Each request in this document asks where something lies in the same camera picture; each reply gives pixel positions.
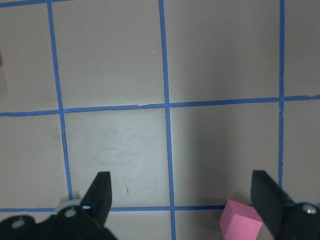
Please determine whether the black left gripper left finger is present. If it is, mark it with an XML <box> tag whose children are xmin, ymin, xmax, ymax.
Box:
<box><xmin>81</xmin><ymin>171</ymin><xmax>112</xmax><ymax>227</ymax></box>

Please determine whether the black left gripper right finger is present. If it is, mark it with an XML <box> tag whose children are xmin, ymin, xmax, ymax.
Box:
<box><xmin>250</xmin><ymin>170</ymin><xmax>295</xmax><ymax>232</ymax></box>

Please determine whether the pink foam cube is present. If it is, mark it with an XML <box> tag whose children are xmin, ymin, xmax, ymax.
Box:
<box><xmin>219</xmin><ymin>199</ymin><xmax>263</xmax><ymax>240</ymax></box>

